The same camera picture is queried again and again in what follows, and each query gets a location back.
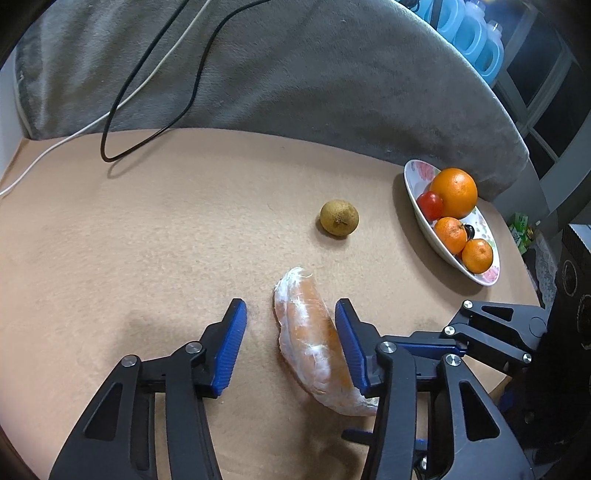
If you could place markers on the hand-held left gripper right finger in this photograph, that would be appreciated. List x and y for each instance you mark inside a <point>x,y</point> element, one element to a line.
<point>351,346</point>

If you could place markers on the large red tomato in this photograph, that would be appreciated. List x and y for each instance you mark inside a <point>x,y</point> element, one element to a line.
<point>429,206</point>

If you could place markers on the green packet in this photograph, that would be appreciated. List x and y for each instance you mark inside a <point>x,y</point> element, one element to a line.
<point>521,230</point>

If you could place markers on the brown round fruit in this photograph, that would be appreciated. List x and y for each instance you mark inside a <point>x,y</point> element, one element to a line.
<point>339,218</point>

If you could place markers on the white floral plate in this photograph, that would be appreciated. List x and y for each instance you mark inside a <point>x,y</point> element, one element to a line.
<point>418,177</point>

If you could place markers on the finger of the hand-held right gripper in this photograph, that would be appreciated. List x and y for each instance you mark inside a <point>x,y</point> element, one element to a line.
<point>498,332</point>
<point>355,434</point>

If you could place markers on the peeled pomelo segment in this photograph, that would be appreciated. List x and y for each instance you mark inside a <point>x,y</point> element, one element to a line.
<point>304,332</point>

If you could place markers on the grey blanket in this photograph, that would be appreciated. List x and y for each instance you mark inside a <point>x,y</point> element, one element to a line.
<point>277,69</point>

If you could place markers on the dark round fruit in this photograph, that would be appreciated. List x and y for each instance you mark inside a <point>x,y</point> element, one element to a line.
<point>469,231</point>

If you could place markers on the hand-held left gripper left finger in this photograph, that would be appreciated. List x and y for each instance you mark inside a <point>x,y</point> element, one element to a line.
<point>231,341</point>

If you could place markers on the small mandarin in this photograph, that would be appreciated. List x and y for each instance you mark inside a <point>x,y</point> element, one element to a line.
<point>478,255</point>
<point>450,235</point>

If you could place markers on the large orange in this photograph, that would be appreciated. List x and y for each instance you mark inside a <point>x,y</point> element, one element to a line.
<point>455,193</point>

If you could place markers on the dark grid shelf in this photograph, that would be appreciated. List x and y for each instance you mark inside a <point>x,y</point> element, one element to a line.
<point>545,92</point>

